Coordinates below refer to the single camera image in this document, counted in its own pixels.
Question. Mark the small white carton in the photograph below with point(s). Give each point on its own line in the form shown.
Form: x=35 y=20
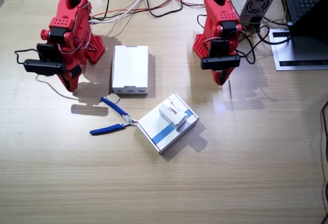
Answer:
x=173 y=115

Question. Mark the red robot arm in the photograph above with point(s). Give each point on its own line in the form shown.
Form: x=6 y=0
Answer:
x=73 y=11
x=217 y=11

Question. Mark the plain white box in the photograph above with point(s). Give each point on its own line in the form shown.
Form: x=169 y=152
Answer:
x=130 y=66

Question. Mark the white box with blue stripe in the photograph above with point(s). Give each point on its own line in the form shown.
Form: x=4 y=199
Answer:
x=153 y=129

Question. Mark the clear tape piece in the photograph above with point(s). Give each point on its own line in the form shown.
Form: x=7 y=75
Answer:
x=97 y=2

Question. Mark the black bar camera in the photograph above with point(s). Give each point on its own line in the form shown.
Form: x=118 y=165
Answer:
x=43 y=66
x=220 y=62

